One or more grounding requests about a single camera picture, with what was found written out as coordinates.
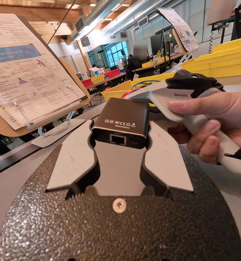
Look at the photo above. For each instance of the black wall speaker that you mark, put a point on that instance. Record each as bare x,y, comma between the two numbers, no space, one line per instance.
85,41

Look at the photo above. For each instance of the yellow plastic bin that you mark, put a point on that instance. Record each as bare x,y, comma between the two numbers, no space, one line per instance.
116,92

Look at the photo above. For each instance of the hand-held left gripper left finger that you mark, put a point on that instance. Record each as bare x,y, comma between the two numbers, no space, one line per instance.
71,161

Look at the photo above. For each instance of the long background table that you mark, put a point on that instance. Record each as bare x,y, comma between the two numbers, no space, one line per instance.
110,80

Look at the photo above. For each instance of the distant document stand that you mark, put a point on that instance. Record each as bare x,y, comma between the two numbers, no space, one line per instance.
183,34

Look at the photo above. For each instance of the black network adapter box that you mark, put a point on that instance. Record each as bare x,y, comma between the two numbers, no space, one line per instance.
122,114

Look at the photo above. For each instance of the yellow storage bin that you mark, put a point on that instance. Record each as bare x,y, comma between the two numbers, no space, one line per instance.
230,43
214,65

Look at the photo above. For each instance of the instruction sheet on stand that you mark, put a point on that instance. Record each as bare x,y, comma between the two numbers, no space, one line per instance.
75,124

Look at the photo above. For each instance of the red storage crate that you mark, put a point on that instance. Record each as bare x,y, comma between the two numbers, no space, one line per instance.
112,73
86,82

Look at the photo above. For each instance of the black monitor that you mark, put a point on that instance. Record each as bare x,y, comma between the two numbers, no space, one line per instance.
156,43

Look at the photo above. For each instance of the silver ventilation duct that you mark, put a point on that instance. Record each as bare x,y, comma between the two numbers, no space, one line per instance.
120,14

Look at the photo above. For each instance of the dark desk edge rail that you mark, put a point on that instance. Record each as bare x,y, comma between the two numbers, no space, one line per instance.
10,161

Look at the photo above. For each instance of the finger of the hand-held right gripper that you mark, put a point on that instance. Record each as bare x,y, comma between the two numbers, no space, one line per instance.
161,97
151,88

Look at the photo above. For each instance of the person's right hand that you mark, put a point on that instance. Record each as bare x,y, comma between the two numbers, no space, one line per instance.
230,114

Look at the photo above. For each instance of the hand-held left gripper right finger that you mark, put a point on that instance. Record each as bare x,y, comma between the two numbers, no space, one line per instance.
167,161

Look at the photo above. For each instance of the yellow storage crate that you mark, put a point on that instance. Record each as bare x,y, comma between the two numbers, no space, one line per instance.
97,79

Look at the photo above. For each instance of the printed instruction sheet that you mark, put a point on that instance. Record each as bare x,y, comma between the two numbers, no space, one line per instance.
20,71

